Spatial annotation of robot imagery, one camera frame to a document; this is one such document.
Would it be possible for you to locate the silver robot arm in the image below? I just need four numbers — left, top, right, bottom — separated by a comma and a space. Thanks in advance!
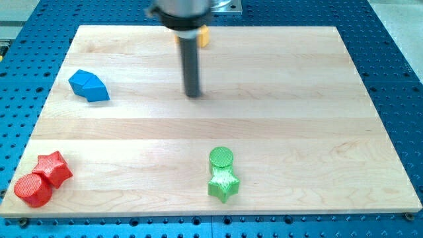
145, 0, 212, 39

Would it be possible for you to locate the blue triangle block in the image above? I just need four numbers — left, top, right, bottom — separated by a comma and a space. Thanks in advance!
68, 69, 95, 97

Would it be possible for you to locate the green cylinder block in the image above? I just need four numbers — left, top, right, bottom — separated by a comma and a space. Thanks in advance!
209, 146, 234, 174

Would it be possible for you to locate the green star block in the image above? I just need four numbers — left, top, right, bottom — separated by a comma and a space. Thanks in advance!
208, 166, 240, 203

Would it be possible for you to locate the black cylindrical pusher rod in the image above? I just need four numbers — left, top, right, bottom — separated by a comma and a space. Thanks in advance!
178, 37, 201, 98

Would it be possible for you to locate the yellow block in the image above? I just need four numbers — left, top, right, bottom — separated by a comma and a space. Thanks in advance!
174, 24, 210, 48

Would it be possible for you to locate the wooden board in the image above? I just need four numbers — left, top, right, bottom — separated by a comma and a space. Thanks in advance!
1, 25, 422, 218

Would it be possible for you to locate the silver mounting plate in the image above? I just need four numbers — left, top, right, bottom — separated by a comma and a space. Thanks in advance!
211, 0, 243, 15

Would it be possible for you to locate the blue cube block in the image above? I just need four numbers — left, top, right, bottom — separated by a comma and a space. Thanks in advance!
82, 75, 110, 102

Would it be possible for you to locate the red star block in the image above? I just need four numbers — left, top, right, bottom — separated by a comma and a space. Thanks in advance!
32, 151, 73, 189

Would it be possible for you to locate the red cylinder block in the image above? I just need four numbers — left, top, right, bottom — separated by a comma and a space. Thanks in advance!
14, 173, 52, 208

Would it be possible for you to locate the board corner screw left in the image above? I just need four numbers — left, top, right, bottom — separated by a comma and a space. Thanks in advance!
17, 218, 28, 228

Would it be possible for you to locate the board corner screw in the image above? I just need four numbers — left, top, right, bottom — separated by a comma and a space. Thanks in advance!
17, 218, 28, 228
404, 212, 414, 221

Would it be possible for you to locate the board corner screw right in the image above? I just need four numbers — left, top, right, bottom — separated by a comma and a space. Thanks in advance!
404, 212, 414, 221

